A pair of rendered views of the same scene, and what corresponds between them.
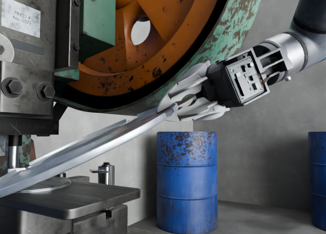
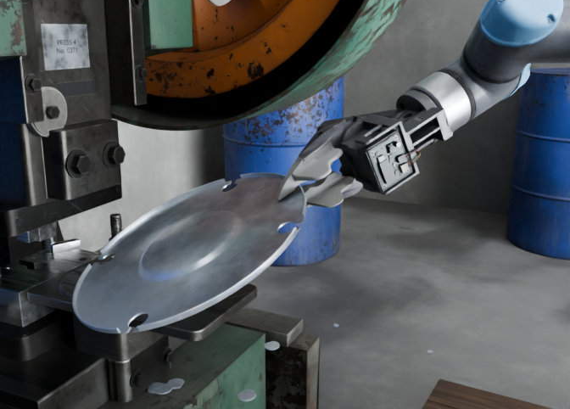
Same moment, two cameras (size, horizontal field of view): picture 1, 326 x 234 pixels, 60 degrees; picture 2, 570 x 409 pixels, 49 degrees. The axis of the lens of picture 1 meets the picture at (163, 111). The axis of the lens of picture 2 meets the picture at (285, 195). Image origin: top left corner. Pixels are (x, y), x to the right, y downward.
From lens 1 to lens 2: 37 cm
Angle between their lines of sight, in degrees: 20
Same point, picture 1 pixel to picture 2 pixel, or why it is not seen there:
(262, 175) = (427, 149)
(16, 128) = (75, 206)
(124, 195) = (243, 300)
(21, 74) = (83, 141)
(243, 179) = not seen: hidden behind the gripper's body
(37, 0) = (81, 8)
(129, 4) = not seen: outside the picture
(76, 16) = (138, 22)
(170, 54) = (278, 42)
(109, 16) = not seen: outside the picture
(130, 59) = (203, 31)
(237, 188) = not seen: hidden behind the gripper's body
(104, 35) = (177, 37)
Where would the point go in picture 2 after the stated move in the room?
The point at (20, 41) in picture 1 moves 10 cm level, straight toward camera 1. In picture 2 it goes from (69, 83) to (94, 90)
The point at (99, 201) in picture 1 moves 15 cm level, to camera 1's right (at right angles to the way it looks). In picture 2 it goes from (220, 315) to (354, 309)
